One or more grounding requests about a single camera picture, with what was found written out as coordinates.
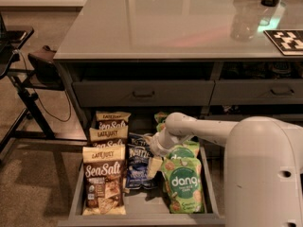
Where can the front brown Sea Salt bag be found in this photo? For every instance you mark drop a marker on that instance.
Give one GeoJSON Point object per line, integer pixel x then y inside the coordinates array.
{"type": "Point", "coordinates": [103, 170]}

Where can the rear green Dang bag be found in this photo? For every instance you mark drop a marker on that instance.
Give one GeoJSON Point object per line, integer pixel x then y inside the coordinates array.
{"type": "Point", "coordinates": [160, 117]}

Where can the grey counter cabinet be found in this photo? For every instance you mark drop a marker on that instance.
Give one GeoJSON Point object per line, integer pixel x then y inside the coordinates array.
{"type": "Point", "coordinates": [178, 40]}

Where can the brown sea salt bag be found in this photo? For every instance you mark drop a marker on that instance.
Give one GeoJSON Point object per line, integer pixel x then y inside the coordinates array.
{"type": "Point", "coordinates": [103, 170]}
{"type": "Point", "coordinates": [107, 120]}
{"type": "Point", "coordinates": [108, 138]}

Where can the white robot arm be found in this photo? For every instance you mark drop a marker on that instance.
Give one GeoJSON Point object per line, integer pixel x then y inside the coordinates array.
{"type": "Point", "coordinates": [263, 164]}

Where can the grey top right drawer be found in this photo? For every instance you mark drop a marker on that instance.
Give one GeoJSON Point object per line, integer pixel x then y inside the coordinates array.
{"type": "Point", "coordinates": [257, 92]}

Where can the grey top left drawer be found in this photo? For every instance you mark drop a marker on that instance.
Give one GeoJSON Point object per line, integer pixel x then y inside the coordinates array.
{"type": "Point", "coordinates": [128, 93]}

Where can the open grey middle drawer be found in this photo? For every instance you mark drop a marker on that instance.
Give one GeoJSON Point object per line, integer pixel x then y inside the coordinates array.
{"type": "Point", "coordinates": [150, 208]}

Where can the black white fiducial marker tag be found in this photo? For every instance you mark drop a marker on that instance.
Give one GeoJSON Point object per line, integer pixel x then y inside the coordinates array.
{"type": "Point", "coordinates": [289, 42]}

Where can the middle brown Sea Salt bag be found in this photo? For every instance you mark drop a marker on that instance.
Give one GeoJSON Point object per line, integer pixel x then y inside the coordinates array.
{"type": "Point", "coordinates": [108, 138]}

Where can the blue kettle chip bag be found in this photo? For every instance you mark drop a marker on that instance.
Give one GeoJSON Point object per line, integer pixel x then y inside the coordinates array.
{"type": "Point", "coordinates": [140, 139]}
{"type": "Point", "coordinates": [137, 168]}

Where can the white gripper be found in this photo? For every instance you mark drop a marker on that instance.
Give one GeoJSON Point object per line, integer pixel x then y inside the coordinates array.
{"type": "Point", "coordinates": [158, 146]}

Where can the rear brown Sea Salt bag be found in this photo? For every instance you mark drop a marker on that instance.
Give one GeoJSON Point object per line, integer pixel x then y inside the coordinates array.
{"type": "Point", "coordinates": [107, 120]}

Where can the green dang bag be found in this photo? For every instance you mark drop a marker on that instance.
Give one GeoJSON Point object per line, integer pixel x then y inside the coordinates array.
{"type": "Point", "coordinates": [160, 117]}
{"type": "Point", "coordinates": [189, 149]}
{"type": "Point", "coordinates": [184, 185]}
{"type": "Point", "coordinates": [160, 127]}

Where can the front green Dang bag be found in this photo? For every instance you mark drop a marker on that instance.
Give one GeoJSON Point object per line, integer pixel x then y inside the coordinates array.
{"type": "Point", "coordinates": [184, 185]}

